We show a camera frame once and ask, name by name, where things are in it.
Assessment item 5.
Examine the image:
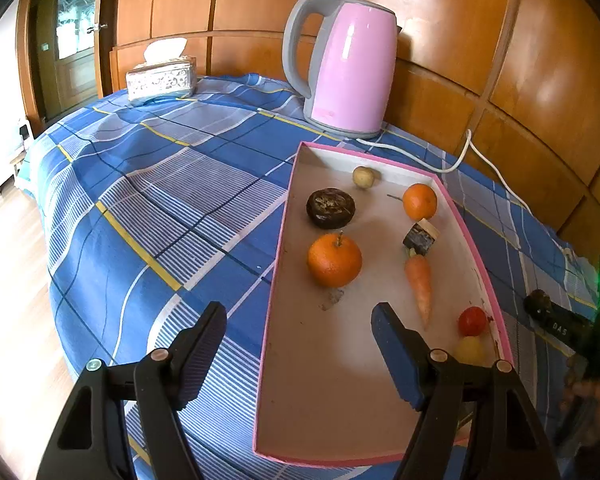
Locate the pale yellow round potato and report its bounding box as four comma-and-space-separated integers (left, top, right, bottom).
452, 335, 486, 367

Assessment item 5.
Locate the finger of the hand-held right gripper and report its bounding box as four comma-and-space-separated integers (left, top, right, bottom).
539, 301, 600, 357

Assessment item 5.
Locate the silver patterned tissue box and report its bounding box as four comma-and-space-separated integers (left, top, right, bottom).
126, 55, 198, 107

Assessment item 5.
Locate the blue plaid cloth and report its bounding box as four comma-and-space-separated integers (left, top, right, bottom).
22, 72, 600, 480

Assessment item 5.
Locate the small tan potato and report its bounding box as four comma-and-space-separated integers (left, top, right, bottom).
352, 166, 377, 191

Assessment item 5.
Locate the orange carrot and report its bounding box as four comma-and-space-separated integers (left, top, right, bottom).
404, 249, 433, 331

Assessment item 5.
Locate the person's right hand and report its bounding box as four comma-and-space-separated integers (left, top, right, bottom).
555, 360, 600, 461

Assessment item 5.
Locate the orange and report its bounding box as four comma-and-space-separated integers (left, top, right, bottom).
387, 183, 439, 222
307, 232, 363, 289

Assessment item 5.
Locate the wooden glass-panel door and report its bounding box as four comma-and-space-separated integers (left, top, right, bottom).
32, 0, 103, 116

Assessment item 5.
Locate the pink-rimmed white tray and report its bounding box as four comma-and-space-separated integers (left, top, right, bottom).
252, 141, 515, 467

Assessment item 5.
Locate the white kettle power cord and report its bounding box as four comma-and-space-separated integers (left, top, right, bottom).
355, 129, 578, 263

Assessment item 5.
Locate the small red tomato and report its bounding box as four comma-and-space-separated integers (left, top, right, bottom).
457, 306, 489, 337

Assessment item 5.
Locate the brown cube with cream face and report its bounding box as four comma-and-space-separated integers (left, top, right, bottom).
402, 220, 440, 257

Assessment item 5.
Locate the white tissue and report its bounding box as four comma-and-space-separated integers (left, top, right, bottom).
143, 38, 188, 66

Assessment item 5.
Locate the pink electric kettle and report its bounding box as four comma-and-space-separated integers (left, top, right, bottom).
281, 0, 399, 141

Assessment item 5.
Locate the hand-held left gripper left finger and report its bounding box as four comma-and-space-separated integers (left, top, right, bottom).
36, 301, 228, 480

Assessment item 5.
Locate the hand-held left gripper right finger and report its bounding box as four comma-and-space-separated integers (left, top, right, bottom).
371, 301, 561, 480

